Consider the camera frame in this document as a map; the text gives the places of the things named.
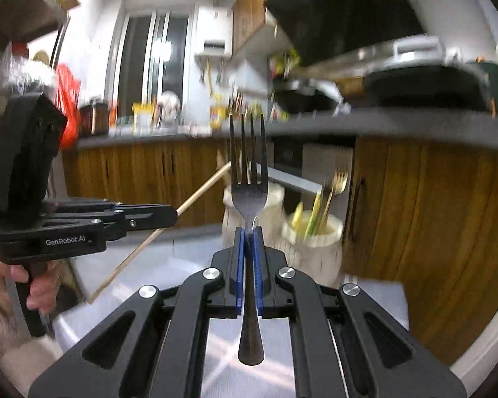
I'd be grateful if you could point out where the wooden chopstick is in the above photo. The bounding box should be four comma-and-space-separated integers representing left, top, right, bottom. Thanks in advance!
87, 162, 233, 304

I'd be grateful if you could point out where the black cooking pot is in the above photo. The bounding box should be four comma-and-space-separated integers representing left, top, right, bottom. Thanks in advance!
364, 61, 495, 109

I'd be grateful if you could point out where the person's left forearm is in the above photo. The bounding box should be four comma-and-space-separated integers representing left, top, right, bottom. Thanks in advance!
0, 286, 30, 365

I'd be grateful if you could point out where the built-in steel oven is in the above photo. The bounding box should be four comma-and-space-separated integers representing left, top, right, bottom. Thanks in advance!
272, 137, 355, 200

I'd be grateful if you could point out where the wooden wall cabinet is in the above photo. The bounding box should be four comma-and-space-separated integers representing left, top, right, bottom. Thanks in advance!
231, 0, 299, 56

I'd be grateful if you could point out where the silver metal fork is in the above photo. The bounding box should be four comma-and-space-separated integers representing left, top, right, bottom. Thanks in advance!
230, 114, 270, 365

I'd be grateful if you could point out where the white floral ceramic utensil holder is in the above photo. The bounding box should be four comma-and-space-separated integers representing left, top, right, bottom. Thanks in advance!
223, 182, 344, 289

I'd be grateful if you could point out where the long wooden kitchen cabinet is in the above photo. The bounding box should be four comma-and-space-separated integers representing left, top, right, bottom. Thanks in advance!
62, 139, 275, 229

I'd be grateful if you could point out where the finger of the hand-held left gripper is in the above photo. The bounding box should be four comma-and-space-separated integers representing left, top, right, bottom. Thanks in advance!
47, 200, 178, 216
50, 211, 179, 242

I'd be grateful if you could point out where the dark round jar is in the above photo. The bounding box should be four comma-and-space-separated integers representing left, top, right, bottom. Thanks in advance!
79, 103, 109, 137

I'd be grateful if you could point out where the wooden cabinet door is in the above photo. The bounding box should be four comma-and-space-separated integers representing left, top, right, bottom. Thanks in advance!
342, 137, 498, 365

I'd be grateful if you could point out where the white water heater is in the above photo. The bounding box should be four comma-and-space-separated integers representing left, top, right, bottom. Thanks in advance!
194, 6, 233, 58

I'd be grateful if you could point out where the red plastic bag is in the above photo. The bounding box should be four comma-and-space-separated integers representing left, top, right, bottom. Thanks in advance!
55, 63, 81, 151

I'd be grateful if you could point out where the blue checked tablecloth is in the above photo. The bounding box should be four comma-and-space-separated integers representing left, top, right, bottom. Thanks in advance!
54, 224, 409, 398

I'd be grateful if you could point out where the black cabinet handle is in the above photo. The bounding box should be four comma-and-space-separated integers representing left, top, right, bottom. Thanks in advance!
348, 176, 366, 243

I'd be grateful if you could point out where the black wok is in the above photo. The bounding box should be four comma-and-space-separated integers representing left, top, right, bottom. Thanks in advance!
273, 78, 342, 113

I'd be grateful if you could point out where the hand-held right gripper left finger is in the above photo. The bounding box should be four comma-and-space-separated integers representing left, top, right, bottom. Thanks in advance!
28, 227, 246, 398

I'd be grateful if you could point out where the person's left hand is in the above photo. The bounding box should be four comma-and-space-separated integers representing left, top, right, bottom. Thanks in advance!
0, 253, 61, 312

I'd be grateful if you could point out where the yellow food packet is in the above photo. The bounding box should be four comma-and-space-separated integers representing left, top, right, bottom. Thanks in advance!
132, 103, 154, 127

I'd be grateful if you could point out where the black range hood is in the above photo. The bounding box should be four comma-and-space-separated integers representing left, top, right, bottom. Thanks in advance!
266, 0, 425, 67

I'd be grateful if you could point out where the clear plastic bag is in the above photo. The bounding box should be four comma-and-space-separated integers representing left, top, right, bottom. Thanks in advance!
0, 43, 56, 92

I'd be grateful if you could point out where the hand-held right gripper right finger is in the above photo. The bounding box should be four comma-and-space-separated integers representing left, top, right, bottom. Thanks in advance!
253, 227, 467, 398

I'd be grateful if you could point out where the gold metal fork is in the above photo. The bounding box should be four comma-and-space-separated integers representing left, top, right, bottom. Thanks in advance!
320, 161, 350, 227

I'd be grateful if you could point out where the kitchen window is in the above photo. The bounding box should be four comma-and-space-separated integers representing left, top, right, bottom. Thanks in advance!
115, 12, 192, 106

